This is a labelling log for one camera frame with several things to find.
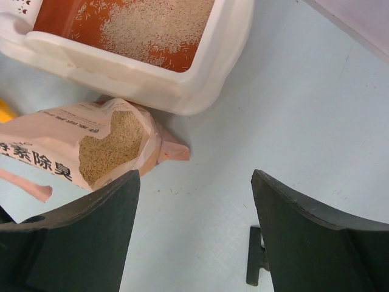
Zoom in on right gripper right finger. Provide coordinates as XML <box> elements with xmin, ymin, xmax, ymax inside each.
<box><xmin>251</xmin><ymin>170</ymin><xmax>388</xmax><ymax>291</ymax></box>

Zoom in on yellow plastic litter scoop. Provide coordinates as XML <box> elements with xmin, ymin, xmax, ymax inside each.
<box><xmin>0</xmin><ymin>100</ymin><xmax>18</xmax><ymax>123</ymax></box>

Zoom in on tan cat litter granules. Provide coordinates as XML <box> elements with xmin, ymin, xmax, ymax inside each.
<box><xmin>69</xmin><ymin>0</ymin><xmax>214</xmax><ymax>72</ymax></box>

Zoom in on white orange litter box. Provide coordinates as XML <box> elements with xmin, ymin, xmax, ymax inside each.
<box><xmin>1</xmin><ymin>1</ymin><xmax>255</xmax><ymax>116</ymax></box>

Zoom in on black bag sealing clip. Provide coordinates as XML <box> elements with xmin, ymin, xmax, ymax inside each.
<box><xmin>246</xmin><ymin>226</ymin><xmax>270</xmax><ymax>287</ymax></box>

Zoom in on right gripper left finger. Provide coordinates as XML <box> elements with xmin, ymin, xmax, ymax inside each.
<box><xmin>1</xmin><ymin>171</ymin><xmax>140</xmax><ymax>291</ymax></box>

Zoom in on pink cat litter bag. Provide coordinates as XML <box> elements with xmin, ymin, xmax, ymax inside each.
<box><xmin>1</xmin><ymin>98</ymin><xmax>190</xmax><ymax>191</ymax></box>

